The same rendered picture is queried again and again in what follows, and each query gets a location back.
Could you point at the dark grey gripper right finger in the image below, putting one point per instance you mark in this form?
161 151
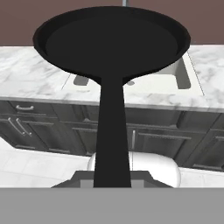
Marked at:
142 178

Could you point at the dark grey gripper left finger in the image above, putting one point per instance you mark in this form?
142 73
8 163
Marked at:
81 178

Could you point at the black frying pan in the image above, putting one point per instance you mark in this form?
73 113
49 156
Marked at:
112 46

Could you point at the dark grey panel under sink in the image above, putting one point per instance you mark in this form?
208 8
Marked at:
154 116

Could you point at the white sink basin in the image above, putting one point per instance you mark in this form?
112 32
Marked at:
163 83

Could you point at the white rounded object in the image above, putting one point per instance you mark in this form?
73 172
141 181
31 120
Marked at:
157 169

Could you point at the dark grey cupboard door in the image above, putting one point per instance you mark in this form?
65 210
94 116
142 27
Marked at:
7 131
49 137
163 144
208 145
86 137

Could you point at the dark grey drawer front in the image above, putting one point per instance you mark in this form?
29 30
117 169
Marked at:
40 109

